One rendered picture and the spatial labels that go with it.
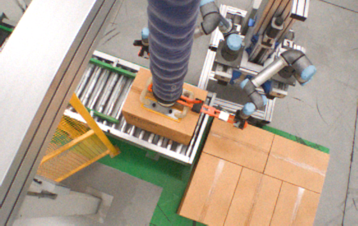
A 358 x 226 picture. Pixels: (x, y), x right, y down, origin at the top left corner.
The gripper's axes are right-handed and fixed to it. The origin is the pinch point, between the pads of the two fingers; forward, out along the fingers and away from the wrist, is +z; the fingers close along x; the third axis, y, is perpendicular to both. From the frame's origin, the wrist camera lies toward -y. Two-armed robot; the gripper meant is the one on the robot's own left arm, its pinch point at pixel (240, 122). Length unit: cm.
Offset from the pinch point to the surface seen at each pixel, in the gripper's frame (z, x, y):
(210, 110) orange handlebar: -1.2, 0.6, 24.6
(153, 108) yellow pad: 11, 12, 67
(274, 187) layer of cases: 53, 28, -58
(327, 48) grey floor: 107, -173, -93
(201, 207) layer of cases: 54, 68, -1
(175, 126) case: 13, 18, 46
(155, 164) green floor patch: 108, 41, 54
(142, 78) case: 13, -8, 86
